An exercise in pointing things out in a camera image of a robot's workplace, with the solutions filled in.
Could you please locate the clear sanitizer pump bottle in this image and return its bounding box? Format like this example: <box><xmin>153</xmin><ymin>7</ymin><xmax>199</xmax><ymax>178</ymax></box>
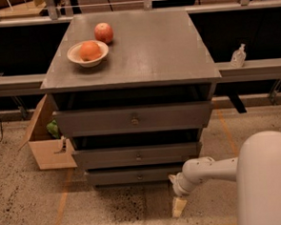
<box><xmin>230</xmin><ymin>43</ymin><xmax>246</xmax><ymax>68</ymax></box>

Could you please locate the red apple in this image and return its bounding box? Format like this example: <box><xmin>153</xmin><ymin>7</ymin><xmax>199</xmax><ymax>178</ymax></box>
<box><xmin>94</xmin><ymin>22</ymin><xmax>114</xmax><ymax>44</ymax></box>

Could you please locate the grey drawer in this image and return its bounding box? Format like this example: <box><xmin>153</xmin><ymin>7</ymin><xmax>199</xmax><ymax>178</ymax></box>
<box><xmin>85</xmin><ymin>163</ymin><xmax>183</xmax><ymax>187</ymax></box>
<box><xmin>52</xmin><ymin>102</ymin><xmax>212</xmax><ymax>137</ymax></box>
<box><xmin>72</xmin><ymin>142</ymin><xmax>201</xmax><ymax>170</ymax></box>

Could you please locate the grey bottom drawer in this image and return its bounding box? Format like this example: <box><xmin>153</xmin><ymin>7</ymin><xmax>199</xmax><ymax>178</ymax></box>
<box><xmin>85</xmin><ymin>163</ymin><xmax>183</xmax><ymax>187</ymax></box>

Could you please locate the grey wooden drawer cabinet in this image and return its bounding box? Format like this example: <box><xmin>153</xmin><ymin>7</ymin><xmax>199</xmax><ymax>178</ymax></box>
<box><xmin>35</xmin><ymin>6</ymin><xmax>229</xmax><ymax>193</ymax></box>

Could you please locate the green item in box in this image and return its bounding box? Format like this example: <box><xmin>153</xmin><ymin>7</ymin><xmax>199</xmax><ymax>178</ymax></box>
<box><xmin>46</xmin><ymin>120</ymin><xmax>61</xmax><ymax>139</ymax></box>

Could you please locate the grey top drawer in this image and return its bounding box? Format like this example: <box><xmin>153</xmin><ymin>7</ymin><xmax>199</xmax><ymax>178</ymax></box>
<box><xmin>52</xmin><ymin>102</ymin><xmax>212</xmax><ymax>137</ymax></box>

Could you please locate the white ceramic bowl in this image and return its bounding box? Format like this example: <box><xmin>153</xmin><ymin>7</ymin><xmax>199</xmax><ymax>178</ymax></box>
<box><xmin>68</xmin><ymin>40</ymin><xmax>109</xmax><ymax>68</ymax></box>

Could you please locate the orange fruit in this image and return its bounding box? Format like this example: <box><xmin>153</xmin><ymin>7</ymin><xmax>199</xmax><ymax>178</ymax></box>
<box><xmin>79</xmin><ymin>41</ymin><xmax>102</xmax><ymax>61</ymax></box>

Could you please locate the cardboard box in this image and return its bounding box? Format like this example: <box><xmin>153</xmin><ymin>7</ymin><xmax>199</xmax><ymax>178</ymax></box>
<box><xmin>19</xmin><ymin>95</ymin><xmax>77</xmax><ymax>170</ymax></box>

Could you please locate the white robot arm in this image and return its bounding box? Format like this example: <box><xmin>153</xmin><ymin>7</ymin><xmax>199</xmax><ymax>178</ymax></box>
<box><xmin>170</xmin><ymin>131</ymin><xmax>281</xmax><ymax>225</ymax></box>

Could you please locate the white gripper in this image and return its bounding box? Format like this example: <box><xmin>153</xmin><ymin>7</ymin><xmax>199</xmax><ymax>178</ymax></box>
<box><xmin>169</xmin><ymin>173</ymin><xmax>193</xmax><ymax>217</ymax></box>

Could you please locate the grey middle drawer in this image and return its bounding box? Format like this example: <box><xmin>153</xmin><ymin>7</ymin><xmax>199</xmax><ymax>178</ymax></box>
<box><xmin>72</xmin><ymin>142</ymin><xmax>201</xmax><ymax>170</ymax></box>

